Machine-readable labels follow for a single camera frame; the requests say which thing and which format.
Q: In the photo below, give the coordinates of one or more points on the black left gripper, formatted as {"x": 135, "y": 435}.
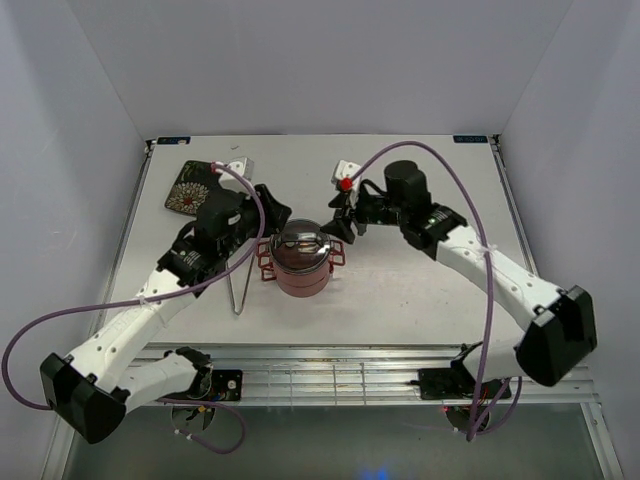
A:
{"x": 276, "y": 211}

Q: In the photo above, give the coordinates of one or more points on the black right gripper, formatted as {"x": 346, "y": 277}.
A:
{"x": 340, "y": 228}

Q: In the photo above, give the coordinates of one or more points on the grey lid with handle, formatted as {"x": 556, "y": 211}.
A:
{"x": 301, "y": 244}

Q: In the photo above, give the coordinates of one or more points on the pink steel-lined bowl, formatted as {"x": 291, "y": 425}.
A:
{"x": 270, "y": 270}
{"x": 302, "y": 286}

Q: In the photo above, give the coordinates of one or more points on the stainless steel tongs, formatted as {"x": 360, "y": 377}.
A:
{"x": 238, "y": 296}

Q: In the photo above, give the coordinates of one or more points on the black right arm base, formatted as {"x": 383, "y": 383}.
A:
{"x": 445, "y": 383}

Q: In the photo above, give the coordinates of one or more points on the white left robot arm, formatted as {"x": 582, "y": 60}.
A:
{"x": 93, "y": 387}

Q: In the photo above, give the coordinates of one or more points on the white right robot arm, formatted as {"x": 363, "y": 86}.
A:
{"x": 558, "y": 325}

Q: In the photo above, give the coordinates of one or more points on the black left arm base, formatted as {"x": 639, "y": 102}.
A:
{"x": 221, "y": 385}

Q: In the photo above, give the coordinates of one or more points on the black patterned square plate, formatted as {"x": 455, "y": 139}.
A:
{"x": 193, "y": 185}

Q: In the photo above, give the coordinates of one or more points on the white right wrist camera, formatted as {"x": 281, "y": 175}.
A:
{"x": 345, "y": 180}

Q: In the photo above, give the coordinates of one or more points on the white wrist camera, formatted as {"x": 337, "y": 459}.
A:
{"x": 227, "y": 179}
{"x": 345, "y": 180}

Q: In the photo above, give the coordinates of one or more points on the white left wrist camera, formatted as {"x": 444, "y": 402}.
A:
{"x": 227, "y": 179}

